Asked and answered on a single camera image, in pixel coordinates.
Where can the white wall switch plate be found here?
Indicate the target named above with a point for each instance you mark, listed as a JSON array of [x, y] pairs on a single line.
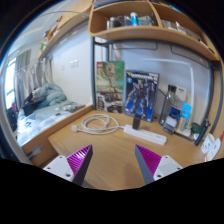
[[74, 63]]

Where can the dark grey metal frame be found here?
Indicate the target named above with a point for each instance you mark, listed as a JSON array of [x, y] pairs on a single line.
[[93, 73]]

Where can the long wooden shelf board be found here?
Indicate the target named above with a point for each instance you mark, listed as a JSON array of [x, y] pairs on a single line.
[[66, 28]]

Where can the white power strip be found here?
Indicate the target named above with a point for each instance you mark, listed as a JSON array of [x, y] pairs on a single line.
[[146, 134]]

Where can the green tree-figure toy box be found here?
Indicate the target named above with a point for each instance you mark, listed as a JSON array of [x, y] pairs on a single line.
[[110, 86]]

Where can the dark green round container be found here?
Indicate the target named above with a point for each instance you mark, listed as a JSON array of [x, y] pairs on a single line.
[[196, 128]]

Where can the bed with teal bedding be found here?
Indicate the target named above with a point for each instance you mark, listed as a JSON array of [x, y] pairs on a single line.
[[50, 100]]

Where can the grey hanging curtain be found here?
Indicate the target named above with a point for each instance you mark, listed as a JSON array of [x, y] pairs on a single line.
[[28, 76]]

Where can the grey translucent water bottle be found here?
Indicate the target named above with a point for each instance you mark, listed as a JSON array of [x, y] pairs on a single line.
[[165, 106]]

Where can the wooden shelf unit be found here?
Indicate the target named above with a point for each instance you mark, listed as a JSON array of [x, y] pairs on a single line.
[[143, 33]]

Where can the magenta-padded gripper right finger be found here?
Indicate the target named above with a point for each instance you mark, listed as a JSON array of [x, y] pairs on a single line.
[[163, 166]]

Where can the black charger block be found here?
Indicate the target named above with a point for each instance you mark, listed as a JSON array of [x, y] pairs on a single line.
[[136, 122]]

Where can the white mug with black writing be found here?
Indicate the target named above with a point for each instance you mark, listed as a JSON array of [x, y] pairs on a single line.
[[206, 143]]

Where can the white rectangular box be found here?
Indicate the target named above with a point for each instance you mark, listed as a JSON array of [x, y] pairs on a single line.
[[180, 92]]

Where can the blue robot model box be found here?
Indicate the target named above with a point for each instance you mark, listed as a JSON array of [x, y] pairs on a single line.
[[140, 96]]

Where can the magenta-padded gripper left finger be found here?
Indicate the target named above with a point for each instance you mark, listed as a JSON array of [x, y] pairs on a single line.
[[61, 166]]

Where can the white desk lamp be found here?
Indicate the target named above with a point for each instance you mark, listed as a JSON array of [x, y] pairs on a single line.
[[192, 83]]

